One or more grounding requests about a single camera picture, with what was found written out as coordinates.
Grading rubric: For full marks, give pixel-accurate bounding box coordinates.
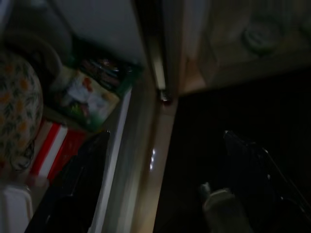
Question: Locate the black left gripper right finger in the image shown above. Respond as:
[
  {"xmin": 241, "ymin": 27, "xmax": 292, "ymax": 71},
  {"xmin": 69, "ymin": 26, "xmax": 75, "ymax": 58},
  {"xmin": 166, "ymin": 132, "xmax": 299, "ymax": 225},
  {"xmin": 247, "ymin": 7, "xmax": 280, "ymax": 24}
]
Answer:
[{"xmin": 223, "ymin": 130, "xmax": 311, "ymax": 233}]

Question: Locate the clear plastic bottle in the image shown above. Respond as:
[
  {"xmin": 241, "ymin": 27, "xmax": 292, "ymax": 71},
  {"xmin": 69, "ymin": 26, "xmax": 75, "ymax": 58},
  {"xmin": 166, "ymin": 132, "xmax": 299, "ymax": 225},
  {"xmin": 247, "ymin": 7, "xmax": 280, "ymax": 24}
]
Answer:
[{"xmin": 197, "ymin": 181, "xmax": 245, "ymax": 233}]

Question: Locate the floral print round cover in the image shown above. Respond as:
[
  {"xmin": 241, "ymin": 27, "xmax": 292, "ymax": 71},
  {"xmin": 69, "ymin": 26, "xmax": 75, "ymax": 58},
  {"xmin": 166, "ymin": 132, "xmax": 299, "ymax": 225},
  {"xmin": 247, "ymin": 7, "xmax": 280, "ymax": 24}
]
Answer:
[{"xmin": 0, "ymin": 54, "xmax": 45, "ymax": 172}]

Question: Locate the grey fridge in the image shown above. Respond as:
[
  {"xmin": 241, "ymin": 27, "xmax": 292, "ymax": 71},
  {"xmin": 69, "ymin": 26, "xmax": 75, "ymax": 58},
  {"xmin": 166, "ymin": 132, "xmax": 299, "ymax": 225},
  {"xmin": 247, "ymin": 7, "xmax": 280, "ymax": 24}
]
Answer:
[{"xmin": 0, "ymin": 0, "xmax": 311, "ymax": 233}]

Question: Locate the green white food package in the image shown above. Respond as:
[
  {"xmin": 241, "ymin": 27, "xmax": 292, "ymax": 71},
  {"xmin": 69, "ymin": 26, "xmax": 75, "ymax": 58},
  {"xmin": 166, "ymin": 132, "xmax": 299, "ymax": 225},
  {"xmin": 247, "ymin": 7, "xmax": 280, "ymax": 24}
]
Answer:
[{"xmin": 48, "ymin": 57, "xmax": 137, "ymax": 133}]

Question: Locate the red white box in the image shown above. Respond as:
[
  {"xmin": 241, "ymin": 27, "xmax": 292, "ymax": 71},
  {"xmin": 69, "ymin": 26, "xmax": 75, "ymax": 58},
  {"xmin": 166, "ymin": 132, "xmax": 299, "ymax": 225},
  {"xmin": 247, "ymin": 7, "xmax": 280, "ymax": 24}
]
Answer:
[{"xmin": 28, "ymin": 119, "xmax": 87, "ymax": 186}]

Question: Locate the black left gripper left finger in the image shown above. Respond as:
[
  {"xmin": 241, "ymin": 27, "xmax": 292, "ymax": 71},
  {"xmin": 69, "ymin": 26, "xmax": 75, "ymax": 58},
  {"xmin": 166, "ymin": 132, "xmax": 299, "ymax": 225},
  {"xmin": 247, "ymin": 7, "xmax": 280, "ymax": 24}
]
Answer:
[{"xmin": 23, "ymin": 130, "xmax": 111, "ymax": 233}]

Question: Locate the white plastic container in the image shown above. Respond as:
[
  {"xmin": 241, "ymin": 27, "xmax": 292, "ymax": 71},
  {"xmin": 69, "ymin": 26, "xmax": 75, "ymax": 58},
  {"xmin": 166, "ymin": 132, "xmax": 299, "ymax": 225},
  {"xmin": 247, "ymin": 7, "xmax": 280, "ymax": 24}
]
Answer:
[{"xmin": 0, "ymin": 183, "xmax": 34, "ymax": 233}]

